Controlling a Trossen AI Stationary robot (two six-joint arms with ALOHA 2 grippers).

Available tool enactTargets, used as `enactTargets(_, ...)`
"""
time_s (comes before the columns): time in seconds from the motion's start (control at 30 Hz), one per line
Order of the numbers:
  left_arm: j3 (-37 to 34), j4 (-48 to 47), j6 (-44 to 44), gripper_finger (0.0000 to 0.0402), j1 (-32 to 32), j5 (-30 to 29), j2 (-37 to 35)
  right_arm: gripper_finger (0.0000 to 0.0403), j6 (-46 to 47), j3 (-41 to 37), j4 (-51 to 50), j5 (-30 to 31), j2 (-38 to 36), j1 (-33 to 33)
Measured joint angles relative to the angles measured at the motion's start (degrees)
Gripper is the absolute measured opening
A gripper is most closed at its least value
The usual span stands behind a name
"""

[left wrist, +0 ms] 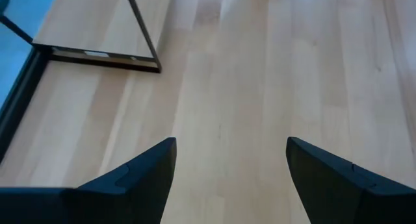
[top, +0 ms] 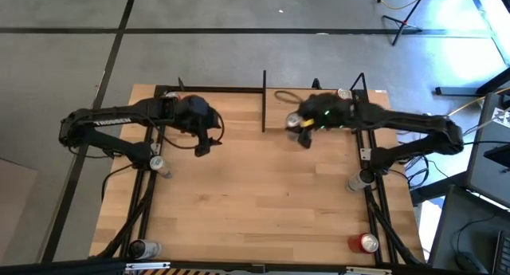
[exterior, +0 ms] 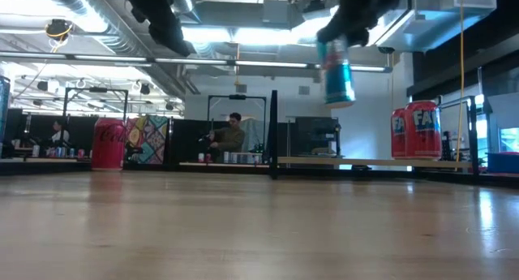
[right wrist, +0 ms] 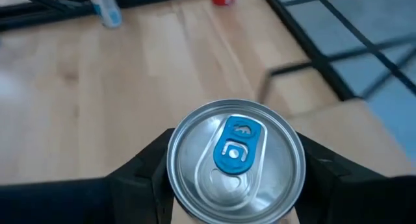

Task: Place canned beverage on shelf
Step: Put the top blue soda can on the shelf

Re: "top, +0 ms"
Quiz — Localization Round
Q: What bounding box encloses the black computer mouse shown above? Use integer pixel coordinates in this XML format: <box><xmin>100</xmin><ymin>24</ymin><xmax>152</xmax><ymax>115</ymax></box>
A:
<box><xmin>455</xmin><ymin>250</ymin><xmax>484</xmax><ymax>274</ymax></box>

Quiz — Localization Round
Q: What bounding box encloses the black monitor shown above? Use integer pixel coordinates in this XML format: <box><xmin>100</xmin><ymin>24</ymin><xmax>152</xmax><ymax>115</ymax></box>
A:
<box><xmin>483</xmin><ymin>143</ymin><xmax>510</xmax><ymax>169</ymax></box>

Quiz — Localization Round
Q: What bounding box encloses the blue silver energy drink can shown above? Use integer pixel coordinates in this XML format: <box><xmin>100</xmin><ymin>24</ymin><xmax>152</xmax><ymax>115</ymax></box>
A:
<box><xmin>284</xmin><ymin>112</ymin><xmax>304</xmax><ymax>143</ymax></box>
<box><xmin>149</xmin><ymin>155</ymin><xmax>173</xmax><ymax>179</ymax></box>

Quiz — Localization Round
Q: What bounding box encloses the yellow power cable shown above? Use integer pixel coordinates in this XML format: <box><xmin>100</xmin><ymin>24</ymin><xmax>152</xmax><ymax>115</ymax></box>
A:
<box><xmin>448</xmin><ymin>86</ymin><xmax>510</xmax><ymax>117</ymax></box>

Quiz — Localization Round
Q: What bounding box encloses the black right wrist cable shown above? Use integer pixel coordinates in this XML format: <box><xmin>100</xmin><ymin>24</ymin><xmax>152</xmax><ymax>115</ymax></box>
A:
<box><xmin>273</xmin><ymin>89</ymin><xmax>304</xmax><ymax>105</ymax></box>

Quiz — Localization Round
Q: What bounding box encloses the brown floor mat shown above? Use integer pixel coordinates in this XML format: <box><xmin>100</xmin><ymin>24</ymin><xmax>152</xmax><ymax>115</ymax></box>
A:
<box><xmin>0</xmin><ymin>157</ymin><xmax>40</xmax><ymax>268</ymax></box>

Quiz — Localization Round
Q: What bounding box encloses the dark grey desk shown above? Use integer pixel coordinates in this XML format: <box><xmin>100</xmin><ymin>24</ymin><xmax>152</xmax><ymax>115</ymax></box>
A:
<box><xmin>428</xmin><ymin>185</ymin><xmax>510</xmax><ymax>275</ymax></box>

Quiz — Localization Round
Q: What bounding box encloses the black tripod stand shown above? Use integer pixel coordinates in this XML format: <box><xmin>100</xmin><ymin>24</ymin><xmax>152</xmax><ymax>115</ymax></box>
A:
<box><xmin>381</xmin><ymin>0</ymin><xmax>434</xmax><ymax>47</ymax></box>

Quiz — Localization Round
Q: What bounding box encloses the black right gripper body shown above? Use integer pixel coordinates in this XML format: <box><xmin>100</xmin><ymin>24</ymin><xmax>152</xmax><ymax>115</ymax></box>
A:
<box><xmin>298</xmin><ymin>92</ymin><xmax>356</xmax><ymax>132</ymax></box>

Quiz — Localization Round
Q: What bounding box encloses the wooden shelf board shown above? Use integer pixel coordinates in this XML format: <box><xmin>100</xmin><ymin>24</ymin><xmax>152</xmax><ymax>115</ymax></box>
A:
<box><xmin>265</xmin><ymin>88</ymin><xmax>358</xmax><ymax>132</ymax></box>

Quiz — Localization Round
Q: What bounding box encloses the black shelf divider panel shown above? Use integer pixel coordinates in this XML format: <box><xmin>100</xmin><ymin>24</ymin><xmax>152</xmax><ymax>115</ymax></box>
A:
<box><xmin>261</xmin><ymin>69</ymin><xmax>268</xmax><ymax>133</ymax></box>

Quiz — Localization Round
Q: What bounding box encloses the white slim can black top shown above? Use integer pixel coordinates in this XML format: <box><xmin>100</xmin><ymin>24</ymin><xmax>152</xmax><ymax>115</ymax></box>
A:
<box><xmin>344</xmin><ymin>168</ymin><xmax>376</xmax><ymax>193</ymax></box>
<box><xmin>127</xmin><ymin>238</ymin><xmax>163</xmax><ymax>261</ymax></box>

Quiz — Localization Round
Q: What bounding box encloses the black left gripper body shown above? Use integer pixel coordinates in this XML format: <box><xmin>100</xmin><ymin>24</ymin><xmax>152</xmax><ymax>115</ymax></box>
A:
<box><xmin>175</xmin><ymin>93</ymin><xmax>222</xmax><ymax>135</ymax></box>

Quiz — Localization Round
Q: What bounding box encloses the black desk leg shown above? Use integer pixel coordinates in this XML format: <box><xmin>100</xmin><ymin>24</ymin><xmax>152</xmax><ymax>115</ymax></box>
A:
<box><xmin>433</xmin><ymin>66</ymin><xmax>510</xmax><ymax>97</ymax></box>

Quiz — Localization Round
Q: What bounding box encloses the black cable bundle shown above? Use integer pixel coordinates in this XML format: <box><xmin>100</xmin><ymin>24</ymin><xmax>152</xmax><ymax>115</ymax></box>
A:
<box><xmin>398</xmin><ymin>153</ymin><xmax>443</xmax><ymax>191</ymax></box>

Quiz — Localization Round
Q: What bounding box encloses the silver bracket with hazard tape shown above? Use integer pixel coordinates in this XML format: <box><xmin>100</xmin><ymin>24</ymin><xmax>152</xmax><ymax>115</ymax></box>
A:
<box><xmin>124</xmin><ymin>261</ymin><xmax>224</xmax><ymax>275</ymax></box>

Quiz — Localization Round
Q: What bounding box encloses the black aluminium table frame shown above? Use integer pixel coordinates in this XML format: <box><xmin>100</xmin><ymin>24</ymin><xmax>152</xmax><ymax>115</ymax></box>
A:
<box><xmin>95</xmin><ymin>72</ymin><xmax>426</xmax><ymax>270</ymax></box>

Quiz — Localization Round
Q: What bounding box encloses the silver metal bracket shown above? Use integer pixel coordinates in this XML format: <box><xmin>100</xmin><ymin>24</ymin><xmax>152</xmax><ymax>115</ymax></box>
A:
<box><xmin>345</xmin><ymin>266</ymin><xmax>394</xmax><ymax>275</ymax></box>

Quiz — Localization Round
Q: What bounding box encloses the black white marker tag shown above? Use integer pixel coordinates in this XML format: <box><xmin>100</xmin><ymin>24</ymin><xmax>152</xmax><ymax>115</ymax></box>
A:
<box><xmin>490</xmin><ymin>106</ymin><xmax>510</xmax><ymax>128</ymax></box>

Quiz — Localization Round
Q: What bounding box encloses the black keyboard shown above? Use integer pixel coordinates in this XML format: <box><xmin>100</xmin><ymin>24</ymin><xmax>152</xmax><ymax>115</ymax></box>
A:
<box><xmin>492</xmin><ymin>230</ymin><xmax>510</xmax><ymax>275</ymax></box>

